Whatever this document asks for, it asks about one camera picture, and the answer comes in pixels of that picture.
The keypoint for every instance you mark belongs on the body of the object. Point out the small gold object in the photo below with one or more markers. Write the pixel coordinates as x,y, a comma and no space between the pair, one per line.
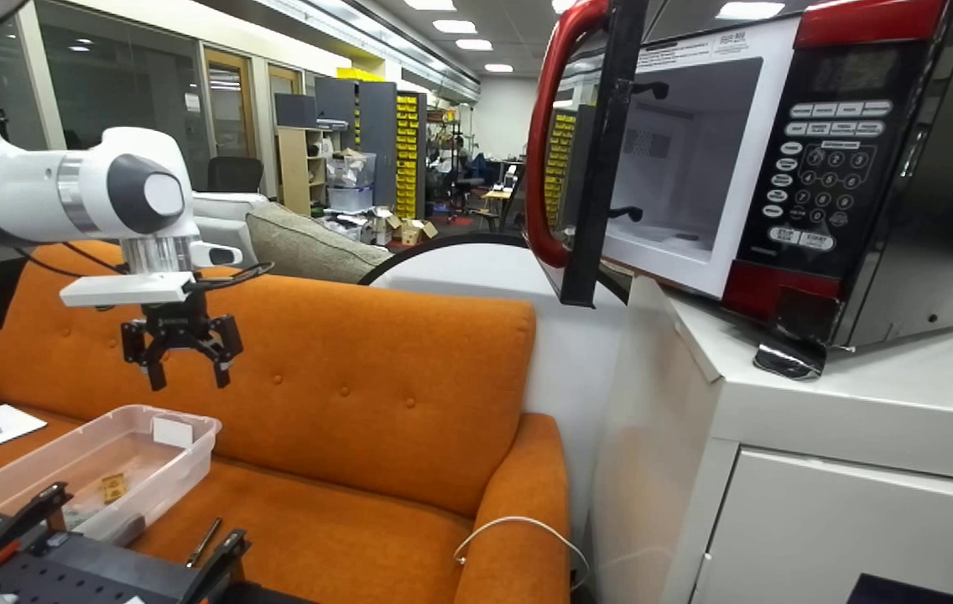
113,486

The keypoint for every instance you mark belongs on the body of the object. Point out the white cabinet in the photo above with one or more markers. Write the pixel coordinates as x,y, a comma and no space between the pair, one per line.
834,471

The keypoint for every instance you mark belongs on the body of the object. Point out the red microwave oven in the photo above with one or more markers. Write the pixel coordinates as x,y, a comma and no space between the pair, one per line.
834,169

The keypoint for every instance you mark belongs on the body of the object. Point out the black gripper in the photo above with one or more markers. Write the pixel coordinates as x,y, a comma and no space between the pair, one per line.
183,324

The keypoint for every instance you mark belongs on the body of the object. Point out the orange fabric sofa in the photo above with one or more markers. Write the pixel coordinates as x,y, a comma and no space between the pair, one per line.
364,414

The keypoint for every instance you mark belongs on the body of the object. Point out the clear plastic storage box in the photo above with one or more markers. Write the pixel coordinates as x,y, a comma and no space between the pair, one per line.
109,471

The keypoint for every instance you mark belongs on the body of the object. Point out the grey fabric cushion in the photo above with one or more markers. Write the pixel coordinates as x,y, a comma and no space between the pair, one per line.
311,247

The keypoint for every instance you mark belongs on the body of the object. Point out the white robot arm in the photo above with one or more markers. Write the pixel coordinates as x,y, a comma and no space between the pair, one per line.
27,190

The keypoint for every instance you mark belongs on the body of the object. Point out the black vertical pole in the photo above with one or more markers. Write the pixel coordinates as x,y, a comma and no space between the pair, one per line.
601,146

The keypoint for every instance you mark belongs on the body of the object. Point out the dark slim pen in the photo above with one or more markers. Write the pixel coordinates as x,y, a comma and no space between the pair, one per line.
206,542

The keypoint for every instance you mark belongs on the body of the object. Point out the yellow black storage shelf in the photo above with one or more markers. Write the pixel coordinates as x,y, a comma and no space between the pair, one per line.
407,155

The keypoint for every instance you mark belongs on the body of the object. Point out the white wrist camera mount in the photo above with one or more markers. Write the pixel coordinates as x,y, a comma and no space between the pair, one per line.
127,290

